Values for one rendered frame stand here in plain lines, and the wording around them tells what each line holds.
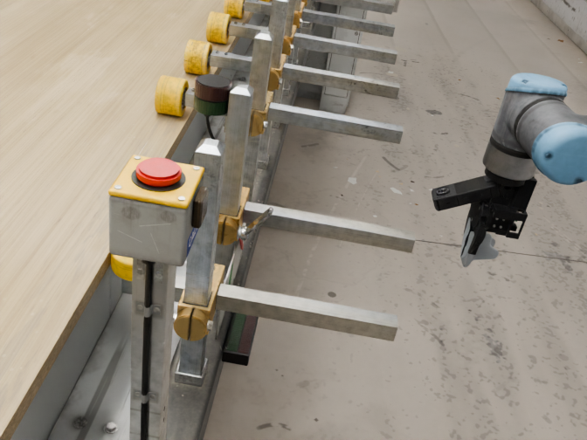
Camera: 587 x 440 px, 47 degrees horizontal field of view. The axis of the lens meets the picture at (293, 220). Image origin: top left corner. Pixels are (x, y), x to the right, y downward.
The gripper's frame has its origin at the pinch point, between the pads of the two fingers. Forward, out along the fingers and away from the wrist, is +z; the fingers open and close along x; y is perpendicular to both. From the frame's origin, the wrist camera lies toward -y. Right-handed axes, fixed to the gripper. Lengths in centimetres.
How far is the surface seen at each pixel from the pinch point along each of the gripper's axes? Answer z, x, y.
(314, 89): 75, 264, -32
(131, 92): -7, 34, -74
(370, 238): -1.8, -0.9, -18.1
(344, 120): -13.3, 24.3, -25.7
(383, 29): -12, 99, -15
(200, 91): -27, -5, -51
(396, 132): -12.9, 23.9, -14.7
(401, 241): -2.5, -1.1, -12.4
